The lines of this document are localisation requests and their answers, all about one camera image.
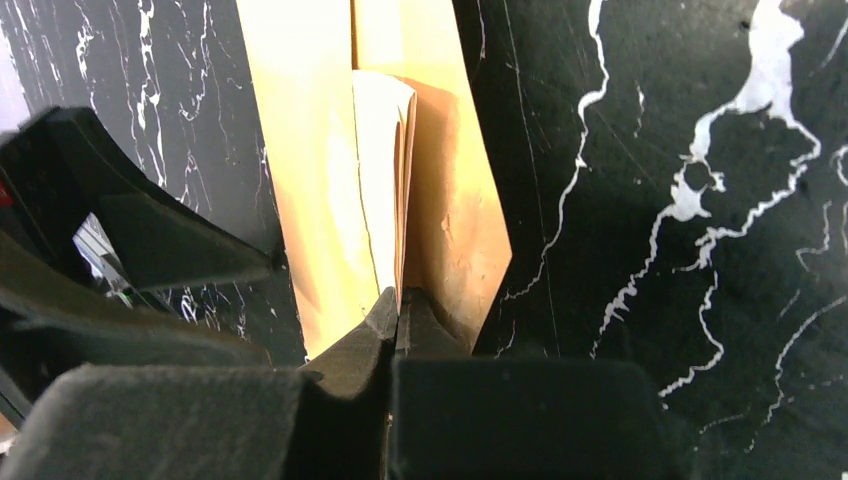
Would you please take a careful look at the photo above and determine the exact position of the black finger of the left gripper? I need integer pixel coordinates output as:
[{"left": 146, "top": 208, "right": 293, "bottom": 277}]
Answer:
[
  {"left": 1, "top": 234, "right": 270, "bottom": 424},
  {"left": 1, "top": 107, "right": 273, "bottom": 290}
]

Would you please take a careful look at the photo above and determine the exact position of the tan letter paper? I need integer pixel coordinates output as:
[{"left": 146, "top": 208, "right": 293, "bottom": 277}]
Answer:
[{"left": 352, "top": 70, "right": 418, "bottom": 297}]

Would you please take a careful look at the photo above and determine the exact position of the orange envelope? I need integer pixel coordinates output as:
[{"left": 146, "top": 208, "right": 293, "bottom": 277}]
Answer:
[{"left": 237, "top": 1, "right": 512, "bottom": 357}]

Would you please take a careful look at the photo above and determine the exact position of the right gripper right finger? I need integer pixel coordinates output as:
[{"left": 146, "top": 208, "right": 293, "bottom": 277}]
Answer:
[{"left": 390, "top": 288, "right": 683, "bottom": 479}]

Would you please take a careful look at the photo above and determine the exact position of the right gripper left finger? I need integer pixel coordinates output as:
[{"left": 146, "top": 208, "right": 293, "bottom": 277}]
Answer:
[{"left": 1, "top": 288, "right": 398, "bottom": 479}]

